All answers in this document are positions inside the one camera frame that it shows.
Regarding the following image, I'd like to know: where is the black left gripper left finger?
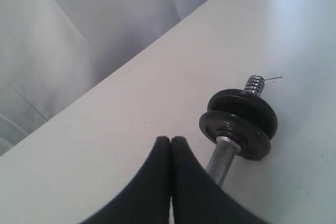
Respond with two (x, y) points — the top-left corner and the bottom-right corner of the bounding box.
(83, 136), (172, 223)

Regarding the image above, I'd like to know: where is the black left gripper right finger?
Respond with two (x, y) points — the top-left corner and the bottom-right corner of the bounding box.
(171, 136), (265, 223)

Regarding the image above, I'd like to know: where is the chrome threaded dumbbell bar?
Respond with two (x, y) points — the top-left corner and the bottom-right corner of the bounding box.
(205, 75), (265, 188)

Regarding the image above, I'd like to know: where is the small dark sliver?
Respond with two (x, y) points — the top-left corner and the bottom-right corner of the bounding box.
(264, 76), (283, 81)

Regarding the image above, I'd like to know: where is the white backdrop curtain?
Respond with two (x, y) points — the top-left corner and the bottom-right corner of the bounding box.
(1, 0), (207, 153)

